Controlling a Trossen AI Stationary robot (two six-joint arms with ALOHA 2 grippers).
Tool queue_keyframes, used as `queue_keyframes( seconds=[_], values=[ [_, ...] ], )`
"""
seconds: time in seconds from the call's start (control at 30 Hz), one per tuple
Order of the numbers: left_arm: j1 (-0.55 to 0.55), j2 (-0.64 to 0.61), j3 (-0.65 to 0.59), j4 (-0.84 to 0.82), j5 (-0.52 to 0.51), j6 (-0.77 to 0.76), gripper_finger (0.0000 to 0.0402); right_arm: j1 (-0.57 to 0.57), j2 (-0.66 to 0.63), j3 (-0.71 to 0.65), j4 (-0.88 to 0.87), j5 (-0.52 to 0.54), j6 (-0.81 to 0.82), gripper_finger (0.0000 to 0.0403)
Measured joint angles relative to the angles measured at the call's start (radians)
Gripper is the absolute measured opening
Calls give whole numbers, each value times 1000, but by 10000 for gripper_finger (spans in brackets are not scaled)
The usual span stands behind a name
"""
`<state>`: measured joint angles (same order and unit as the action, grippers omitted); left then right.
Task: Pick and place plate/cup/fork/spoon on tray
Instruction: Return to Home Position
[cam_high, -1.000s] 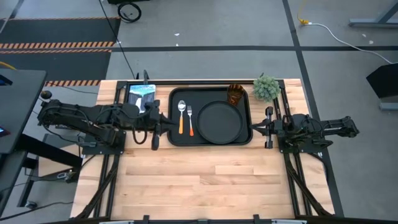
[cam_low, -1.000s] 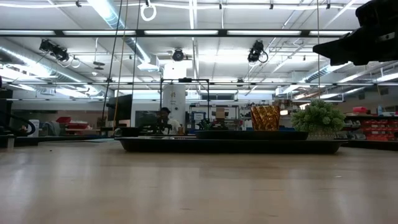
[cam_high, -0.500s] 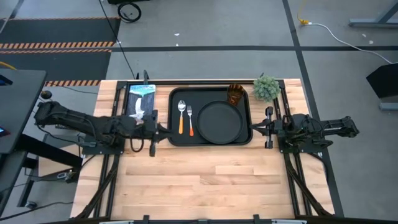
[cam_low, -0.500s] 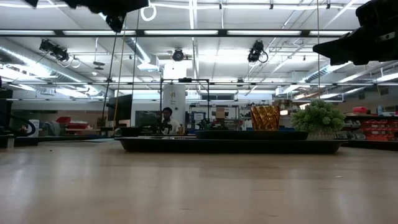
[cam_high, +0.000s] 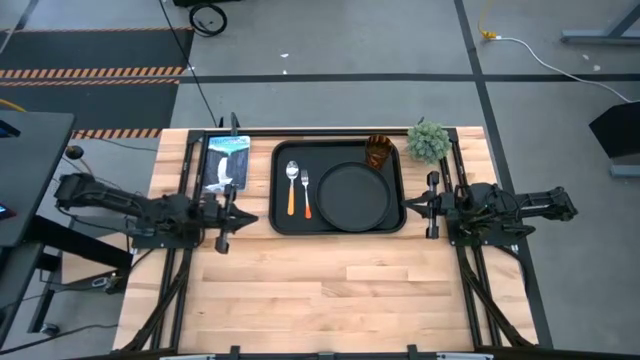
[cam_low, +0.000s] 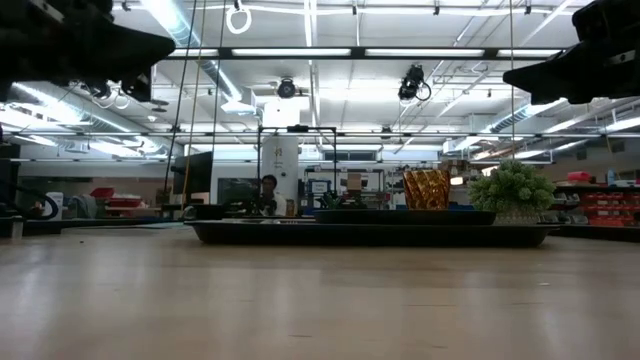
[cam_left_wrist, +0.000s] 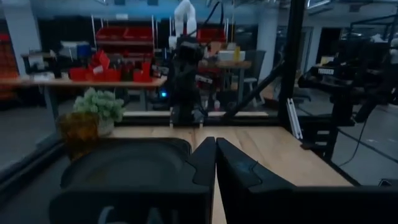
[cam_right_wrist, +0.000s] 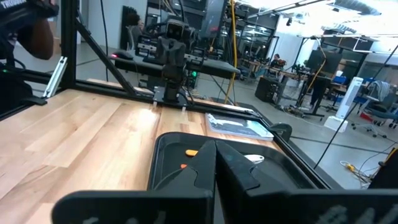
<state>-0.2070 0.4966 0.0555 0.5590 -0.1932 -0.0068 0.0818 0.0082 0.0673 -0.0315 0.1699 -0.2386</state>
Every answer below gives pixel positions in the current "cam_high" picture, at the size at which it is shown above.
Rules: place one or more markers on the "small green potted plant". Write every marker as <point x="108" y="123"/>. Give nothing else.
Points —
<point x="429" y="142"/>

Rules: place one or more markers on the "black round plate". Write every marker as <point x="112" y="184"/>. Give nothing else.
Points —
<point x="352" y="197"/>

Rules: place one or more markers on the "amber faceted glass cup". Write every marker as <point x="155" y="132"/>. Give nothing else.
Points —
<point x="378" y="150"/>

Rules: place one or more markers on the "grey table leg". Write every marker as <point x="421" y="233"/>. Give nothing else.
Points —
<point x="600" y="36"/>

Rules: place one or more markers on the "black hazard-striped floor mat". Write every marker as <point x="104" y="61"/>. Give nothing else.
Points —
<point x="100" y="50"/>

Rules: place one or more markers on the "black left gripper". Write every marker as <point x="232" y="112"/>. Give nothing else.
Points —
<point x="225" y="235"/>

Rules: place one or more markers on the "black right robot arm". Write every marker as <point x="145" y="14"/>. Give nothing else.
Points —
<point x="540" y="202"/>

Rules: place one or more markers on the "black angular stand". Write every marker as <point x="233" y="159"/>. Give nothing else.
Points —
<point x="617" y="130"/>

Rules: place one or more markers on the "yellow pole with black foot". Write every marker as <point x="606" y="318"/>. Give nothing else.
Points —
<point x="74" y="152"/>

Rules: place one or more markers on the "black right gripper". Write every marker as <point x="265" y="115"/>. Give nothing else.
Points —
<point x="433" y="210"/>

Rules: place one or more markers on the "waterfall cover book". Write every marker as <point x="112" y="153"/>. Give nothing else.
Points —
<point x="227" y="165"/>

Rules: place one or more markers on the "black aluminium table frame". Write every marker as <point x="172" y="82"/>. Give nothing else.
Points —
<point x="325" y="132"/>

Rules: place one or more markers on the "dark grey desk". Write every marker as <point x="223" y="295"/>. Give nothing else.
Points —
<point x="30" y="165"/>

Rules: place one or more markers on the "black plastic tray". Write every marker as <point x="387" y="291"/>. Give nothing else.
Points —
<point x="300" y="150"/>

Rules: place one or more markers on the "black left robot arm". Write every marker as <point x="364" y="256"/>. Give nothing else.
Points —
<point x="100" y="197"/>

